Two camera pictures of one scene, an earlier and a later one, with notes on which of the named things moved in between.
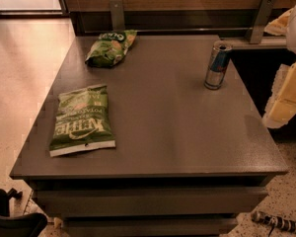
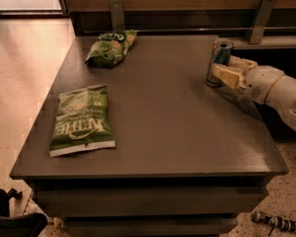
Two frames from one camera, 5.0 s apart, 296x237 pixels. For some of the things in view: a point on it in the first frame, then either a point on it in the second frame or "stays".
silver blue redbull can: [219, 56] stays
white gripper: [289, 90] → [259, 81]
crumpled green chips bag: [110, 47] stays
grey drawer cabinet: [145, 148] stays
